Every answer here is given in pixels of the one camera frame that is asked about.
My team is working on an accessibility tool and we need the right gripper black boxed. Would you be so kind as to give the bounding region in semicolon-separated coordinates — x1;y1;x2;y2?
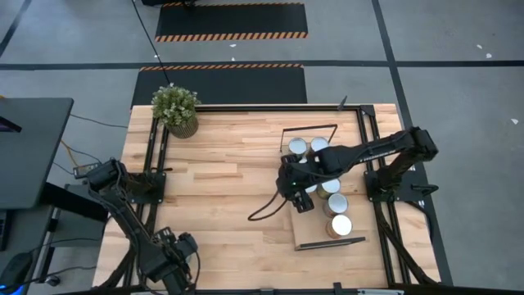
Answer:
277;153;316;215

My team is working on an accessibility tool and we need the oranges label green tin can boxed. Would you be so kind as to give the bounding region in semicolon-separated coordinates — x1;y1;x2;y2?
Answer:
317;178;342;201

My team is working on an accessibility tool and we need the corn label tin can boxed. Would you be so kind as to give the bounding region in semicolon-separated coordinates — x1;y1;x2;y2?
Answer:
323;193;350;219

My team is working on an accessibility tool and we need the tomatoes label tin can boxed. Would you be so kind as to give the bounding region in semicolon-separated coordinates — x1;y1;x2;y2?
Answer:
325;214;354;240

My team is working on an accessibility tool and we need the peaches label tin can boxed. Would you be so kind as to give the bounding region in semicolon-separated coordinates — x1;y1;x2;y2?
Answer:
287;137;309;159

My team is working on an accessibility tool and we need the orange label tin can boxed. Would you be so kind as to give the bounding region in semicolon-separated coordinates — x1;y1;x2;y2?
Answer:
309;136;330;153

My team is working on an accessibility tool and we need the wooden tray board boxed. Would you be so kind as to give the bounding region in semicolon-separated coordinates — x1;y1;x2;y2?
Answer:
279;124;367;252

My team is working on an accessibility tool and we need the black desk leg base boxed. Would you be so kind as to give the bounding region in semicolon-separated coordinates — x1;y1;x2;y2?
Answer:
40;182;110;222

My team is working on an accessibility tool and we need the black hazard-striped floor mat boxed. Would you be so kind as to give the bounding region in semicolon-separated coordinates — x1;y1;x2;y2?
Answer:
130;62;309;109
154;1;309;43

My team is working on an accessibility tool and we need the small potted green plant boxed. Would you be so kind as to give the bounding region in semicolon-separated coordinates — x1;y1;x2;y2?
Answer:
150;83;201;140

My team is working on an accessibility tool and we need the black rounded object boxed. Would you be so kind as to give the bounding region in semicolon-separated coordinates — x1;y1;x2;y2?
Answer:
0;252;34;290

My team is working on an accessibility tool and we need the dark grey desk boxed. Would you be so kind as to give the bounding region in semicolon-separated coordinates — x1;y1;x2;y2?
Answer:
0;97;75;211

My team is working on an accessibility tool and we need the black device on desk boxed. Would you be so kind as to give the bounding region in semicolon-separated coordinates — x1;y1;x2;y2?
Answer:
0;116;22;134

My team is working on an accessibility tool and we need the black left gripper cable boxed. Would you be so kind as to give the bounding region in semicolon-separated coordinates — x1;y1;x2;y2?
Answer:
186;245;202;290

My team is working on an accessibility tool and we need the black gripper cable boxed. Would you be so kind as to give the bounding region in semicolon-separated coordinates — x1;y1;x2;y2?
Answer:
246;189;288;222
186;245;202;290

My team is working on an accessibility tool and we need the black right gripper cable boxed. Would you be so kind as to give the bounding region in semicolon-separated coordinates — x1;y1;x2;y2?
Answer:
246;189;288;222

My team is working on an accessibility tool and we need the yellow floor cable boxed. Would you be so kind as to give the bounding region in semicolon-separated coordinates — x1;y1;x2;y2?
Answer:
60;140;85;169

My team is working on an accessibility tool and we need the thin black floor cable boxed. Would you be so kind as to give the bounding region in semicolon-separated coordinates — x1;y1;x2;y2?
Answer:
69;113;129;129

